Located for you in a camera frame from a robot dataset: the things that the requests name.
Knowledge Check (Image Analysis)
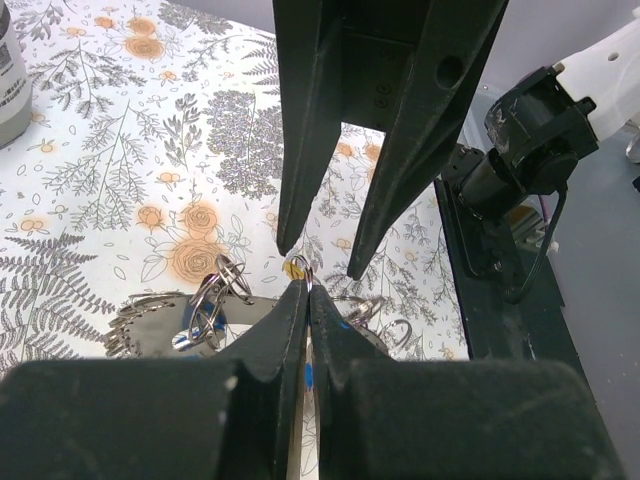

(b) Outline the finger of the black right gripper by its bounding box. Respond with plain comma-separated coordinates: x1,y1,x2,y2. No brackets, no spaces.
273,1,343,255
347,1,507,280

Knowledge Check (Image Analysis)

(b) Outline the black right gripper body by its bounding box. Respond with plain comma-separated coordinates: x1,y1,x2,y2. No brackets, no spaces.
319,1,430,133

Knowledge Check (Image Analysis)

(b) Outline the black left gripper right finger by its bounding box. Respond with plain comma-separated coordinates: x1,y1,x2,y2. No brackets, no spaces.
309,286,625,479

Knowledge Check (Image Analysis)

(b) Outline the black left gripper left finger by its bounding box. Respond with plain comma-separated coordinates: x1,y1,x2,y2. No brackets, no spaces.
1,281,309,479

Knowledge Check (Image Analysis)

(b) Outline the blue key tag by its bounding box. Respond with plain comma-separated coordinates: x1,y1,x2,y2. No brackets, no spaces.
304,363,314,391

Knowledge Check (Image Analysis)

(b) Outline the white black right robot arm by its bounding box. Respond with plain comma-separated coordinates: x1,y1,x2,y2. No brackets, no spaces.
273,1,639,280

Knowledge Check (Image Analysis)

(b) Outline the floral table mat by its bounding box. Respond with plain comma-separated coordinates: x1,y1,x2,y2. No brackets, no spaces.
0,0,471,480

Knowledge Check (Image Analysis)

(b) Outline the grey tape roll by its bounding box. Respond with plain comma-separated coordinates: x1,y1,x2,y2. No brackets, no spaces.
0,1,32,148

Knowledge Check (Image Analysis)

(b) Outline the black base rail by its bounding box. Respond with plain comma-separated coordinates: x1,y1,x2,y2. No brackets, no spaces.
435,180,588,383

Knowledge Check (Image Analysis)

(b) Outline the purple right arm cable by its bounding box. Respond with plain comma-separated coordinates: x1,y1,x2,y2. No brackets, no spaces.
537,197,559,251

